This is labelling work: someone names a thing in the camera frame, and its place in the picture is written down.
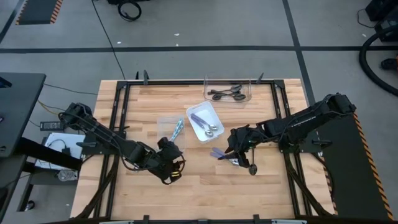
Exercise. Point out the black shoe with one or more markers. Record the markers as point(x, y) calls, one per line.
point(390, 64)

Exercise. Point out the black caster wheel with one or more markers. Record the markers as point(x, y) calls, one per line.
point(30, 205)

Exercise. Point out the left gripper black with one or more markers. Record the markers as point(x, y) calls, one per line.
point(168, 161)

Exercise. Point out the black mat with hazard stripes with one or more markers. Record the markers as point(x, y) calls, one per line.
point(351, 186)
point(37, 11)

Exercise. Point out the black equipment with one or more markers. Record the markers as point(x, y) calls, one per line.
point(385, 9)

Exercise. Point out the black desk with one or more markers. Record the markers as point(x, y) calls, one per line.
point(18, 102)

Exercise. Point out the black table clamp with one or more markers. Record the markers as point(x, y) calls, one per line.
point(145, 218)
point(137, 75)
point(256, 217)

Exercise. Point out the small clear plastic container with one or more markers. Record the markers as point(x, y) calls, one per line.
point(164, 127)

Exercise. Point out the black power adapter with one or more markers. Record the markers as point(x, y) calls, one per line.
point(51, 125)

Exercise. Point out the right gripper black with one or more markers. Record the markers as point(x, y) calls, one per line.
point(244, 140)

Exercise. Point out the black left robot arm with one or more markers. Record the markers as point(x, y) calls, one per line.
point(105, 137)

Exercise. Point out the white plastic bin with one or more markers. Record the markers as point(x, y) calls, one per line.
point(202, 109)

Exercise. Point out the large clear plastic container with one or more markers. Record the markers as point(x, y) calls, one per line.
point(224, 81)

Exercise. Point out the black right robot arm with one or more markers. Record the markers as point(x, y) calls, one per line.
point(298, 124)

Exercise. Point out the clear plastic bottle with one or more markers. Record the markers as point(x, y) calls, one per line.
point(66, 175)

